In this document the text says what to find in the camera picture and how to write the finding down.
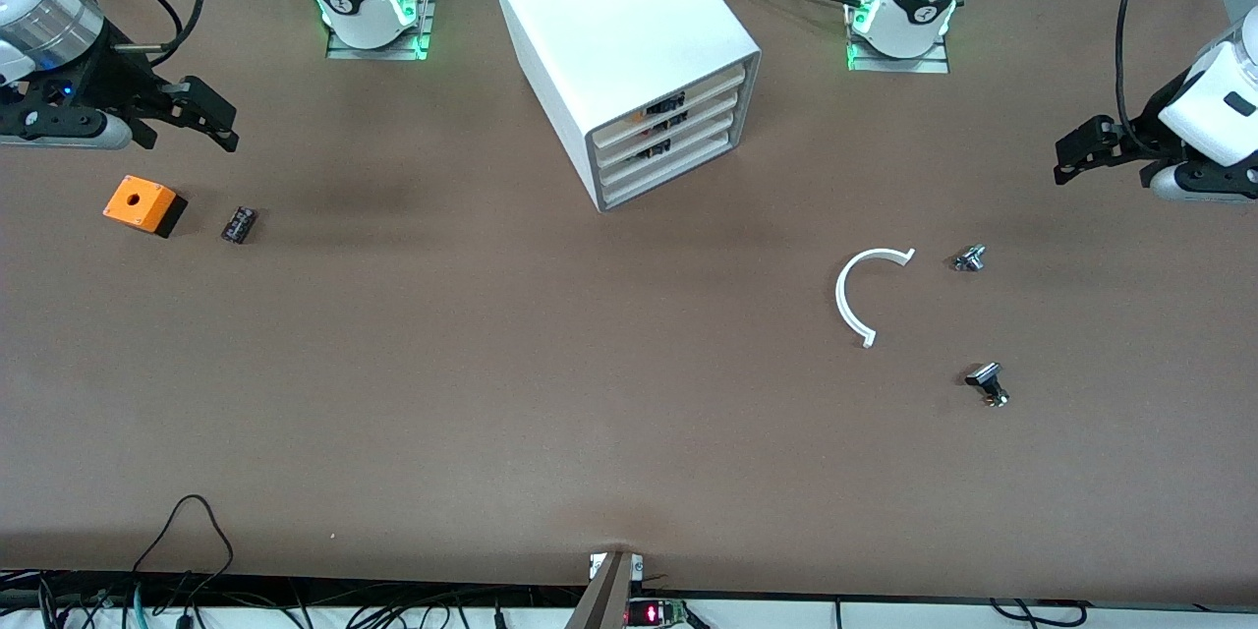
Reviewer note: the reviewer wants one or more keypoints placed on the white drawer cabinet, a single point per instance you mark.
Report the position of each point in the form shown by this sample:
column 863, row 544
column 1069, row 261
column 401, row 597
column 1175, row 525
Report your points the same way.
column 600, row 10

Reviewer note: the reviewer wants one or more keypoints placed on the orange button enclosure box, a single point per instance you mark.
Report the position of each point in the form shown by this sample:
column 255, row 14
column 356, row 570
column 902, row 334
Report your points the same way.
column 138, row 201

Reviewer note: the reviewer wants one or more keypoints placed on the small device with red LED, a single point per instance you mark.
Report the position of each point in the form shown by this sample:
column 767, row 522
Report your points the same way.
column 654, row 614

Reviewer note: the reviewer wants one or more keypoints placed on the white plastic drawer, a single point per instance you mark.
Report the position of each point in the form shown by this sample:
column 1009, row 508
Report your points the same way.
column 708, row 136
column 708, row 154
column 708, row 115
column 708, row 94

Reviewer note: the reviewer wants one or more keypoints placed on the black electrical component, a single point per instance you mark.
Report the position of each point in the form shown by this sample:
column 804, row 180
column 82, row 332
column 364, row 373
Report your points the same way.
column 654, row 149
column 666, row 104

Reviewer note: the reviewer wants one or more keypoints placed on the aluminium left arm base plate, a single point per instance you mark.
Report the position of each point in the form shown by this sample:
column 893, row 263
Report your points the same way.
column 885, row 64

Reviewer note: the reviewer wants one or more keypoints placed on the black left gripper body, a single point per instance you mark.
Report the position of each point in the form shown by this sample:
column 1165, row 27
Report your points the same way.
column 1146, row 125

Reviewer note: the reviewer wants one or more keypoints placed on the white semicircular plastic clamp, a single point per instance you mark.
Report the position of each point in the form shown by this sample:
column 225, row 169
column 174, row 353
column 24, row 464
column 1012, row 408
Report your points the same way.
column 840, row 297

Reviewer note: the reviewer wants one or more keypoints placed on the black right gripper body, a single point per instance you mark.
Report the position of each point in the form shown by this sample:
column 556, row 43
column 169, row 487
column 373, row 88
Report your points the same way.
column 106, row 76

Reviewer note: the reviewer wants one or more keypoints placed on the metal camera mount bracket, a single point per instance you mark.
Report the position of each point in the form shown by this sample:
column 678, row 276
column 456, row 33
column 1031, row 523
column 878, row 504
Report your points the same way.
column 604, row 600

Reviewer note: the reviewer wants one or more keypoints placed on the chrome metal fitting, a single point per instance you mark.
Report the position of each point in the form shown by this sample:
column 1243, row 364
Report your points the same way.
column 969, row 258

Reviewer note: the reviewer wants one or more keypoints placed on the aluminium right arm base plate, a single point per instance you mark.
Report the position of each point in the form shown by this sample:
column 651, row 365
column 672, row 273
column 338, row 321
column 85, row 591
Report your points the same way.
column 418, row 20

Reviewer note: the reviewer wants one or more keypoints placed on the small black terminal block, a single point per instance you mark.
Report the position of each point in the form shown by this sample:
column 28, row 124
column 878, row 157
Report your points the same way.
column 239, row 224

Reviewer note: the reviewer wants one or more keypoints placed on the black pushbutton with white cap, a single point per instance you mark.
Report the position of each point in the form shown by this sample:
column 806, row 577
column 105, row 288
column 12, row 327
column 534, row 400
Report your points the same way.
column 985, row 378

